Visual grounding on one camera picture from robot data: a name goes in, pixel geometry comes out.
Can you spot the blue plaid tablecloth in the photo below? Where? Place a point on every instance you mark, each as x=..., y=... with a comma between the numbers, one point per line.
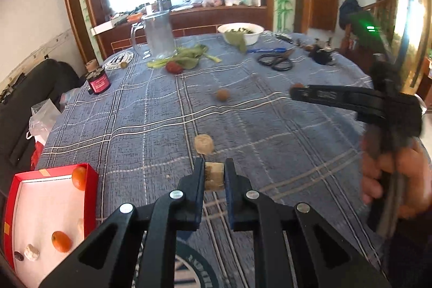
x=135, y=126

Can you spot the orange mandarin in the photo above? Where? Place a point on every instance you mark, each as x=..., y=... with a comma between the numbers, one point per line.
x=61, y=241

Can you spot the round printed emblem mat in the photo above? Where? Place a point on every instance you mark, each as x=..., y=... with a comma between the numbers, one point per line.
x=202, y=267

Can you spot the round logo plate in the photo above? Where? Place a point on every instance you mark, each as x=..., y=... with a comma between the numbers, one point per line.
x=114, y=61

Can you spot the green leafy vegetable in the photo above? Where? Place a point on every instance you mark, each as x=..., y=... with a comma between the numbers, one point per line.
x=187, y=57

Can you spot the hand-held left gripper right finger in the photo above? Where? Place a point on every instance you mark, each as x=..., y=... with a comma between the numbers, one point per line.
x=231, y=193

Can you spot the clear plastic bag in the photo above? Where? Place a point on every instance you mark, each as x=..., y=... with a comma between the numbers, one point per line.
x=42, y=119

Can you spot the red labelled jar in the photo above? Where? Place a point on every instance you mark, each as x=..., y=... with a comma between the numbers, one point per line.
x=99, y=84

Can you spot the gold framed panel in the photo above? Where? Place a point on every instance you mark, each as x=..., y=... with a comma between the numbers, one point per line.
x=413, y=38

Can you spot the black scissors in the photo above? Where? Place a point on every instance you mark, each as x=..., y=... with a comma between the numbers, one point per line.
x=280, y=63

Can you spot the brown cork lid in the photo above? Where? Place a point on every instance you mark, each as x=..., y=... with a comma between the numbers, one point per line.
x=91, y=65

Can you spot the wooden window counter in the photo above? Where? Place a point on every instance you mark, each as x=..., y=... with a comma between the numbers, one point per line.
x=202, y=19

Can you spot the brown longan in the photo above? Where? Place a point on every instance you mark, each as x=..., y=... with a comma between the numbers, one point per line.
x=298, y=85
x=222, y=95

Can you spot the white bowl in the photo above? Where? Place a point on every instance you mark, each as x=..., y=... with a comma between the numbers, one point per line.
x=254, y=35

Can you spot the small orange kumquat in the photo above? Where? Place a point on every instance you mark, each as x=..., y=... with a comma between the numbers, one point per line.
x=79, y=178

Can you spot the long peeled banana piece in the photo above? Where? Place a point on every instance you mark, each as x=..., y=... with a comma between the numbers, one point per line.
x=32, y=252

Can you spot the blue pen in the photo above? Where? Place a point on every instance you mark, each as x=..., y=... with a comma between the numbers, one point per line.
x=266, y=50

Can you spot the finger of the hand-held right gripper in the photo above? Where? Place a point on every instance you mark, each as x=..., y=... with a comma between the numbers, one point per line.
x=337, y=95

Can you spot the black sofa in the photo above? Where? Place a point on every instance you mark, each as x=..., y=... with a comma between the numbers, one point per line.
x=20, y=105

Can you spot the red cardboard box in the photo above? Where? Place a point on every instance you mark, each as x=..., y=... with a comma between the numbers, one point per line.
x=44, y=207

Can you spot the green vegetable leaf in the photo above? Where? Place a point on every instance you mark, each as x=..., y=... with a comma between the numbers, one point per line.
x=236, y=40

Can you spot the dark hanging jacket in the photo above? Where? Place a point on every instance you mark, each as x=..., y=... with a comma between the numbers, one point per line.
x=349, y=11

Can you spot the person's right forearm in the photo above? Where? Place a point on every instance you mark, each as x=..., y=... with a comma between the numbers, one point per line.
x=411, y=254

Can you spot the wooden stair railing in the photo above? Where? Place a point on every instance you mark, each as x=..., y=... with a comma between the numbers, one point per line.
x=361, y=51

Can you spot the round peeled banana piece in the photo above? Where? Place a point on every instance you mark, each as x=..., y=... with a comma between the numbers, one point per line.
x=203, y=143

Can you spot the small black tool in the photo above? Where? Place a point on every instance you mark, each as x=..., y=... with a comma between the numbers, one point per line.
x=283, y=37

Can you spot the person's right hand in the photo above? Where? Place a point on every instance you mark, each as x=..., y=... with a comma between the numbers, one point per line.
x=418, y=180

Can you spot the clear glass pitcher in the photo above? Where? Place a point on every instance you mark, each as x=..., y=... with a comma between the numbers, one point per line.
x=160, y=35

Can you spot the long white box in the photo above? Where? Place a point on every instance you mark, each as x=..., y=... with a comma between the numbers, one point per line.
x=103, y=27

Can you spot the dark red date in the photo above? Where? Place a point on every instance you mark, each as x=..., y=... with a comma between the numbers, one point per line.
x=18, y=256

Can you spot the small black device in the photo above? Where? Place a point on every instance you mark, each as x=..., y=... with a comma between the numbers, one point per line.
x=320, y=56

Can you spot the red plastic bag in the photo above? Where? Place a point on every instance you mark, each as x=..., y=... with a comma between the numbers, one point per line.
x=37, y=154

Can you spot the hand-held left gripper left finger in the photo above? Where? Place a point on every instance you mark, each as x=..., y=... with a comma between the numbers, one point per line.
x=197, y=193

